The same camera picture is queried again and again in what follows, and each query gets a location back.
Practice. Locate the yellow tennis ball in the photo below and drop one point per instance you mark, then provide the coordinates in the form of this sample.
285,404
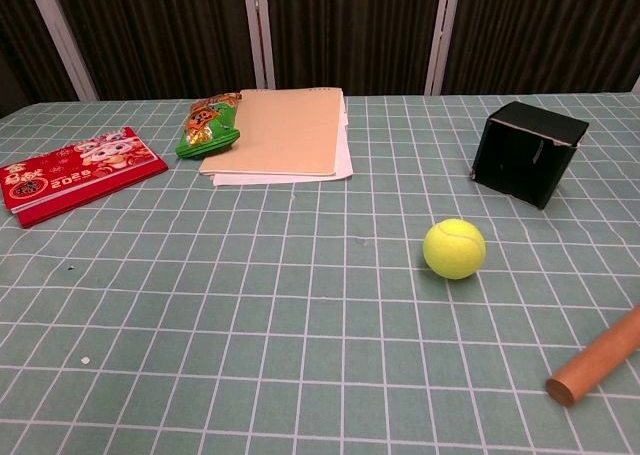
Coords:
454,248

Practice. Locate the black cardboard box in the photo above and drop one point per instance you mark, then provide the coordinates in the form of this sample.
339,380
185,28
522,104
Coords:
520,160

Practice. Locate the tan paper folder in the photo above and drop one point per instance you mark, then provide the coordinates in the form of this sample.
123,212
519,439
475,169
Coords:
342,165

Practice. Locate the green grid tablecloth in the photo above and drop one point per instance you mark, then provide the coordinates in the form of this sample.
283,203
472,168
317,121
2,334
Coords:
300,300

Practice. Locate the beige paper folder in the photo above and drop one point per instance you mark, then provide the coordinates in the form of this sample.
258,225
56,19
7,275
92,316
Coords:
285,135

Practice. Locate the green snack packet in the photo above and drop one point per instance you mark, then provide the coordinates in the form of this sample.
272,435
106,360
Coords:
207,130

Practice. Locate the dark ribbed screen panel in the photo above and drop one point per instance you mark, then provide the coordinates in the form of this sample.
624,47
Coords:
350,35
545,35
160,35
25,50

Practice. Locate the red desk calendar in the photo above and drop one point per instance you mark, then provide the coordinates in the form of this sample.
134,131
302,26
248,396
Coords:
75,175

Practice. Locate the wooden rolling pin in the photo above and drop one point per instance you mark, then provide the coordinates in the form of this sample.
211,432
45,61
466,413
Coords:
595,357

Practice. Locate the white screen frame post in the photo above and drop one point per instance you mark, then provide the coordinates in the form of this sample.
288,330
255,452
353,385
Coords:
257,35
60,40
442,35
637,85

